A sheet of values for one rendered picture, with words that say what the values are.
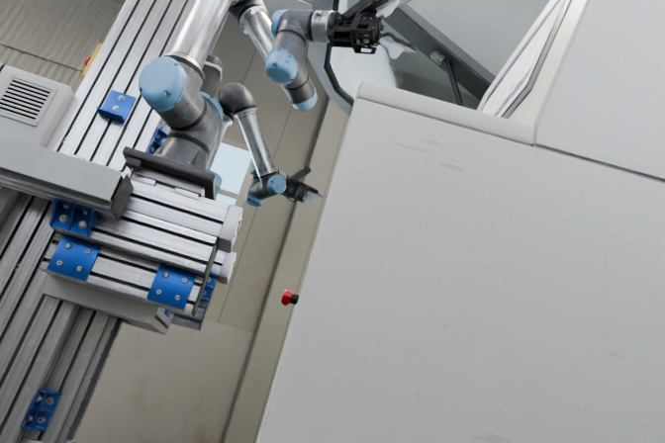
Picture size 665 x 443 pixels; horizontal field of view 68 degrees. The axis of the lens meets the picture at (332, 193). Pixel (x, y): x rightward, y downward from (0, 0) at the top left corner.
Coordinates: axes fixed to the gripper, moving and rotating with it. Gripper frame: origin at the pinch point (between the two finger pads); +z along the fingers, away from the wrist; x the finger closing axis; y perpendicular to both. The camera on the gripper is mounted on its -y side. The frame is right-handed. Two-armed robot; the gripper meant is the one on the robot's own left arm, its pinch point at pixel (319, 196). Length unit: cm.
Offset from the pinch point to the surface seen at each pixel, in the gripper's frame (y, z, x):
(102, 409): 136, -16, -121
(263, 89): -98, 3, -144
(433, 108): 30, -73, 149
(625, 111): 21, -53, 161
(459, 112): 29, -71, 151
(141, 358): 105, -7, -121
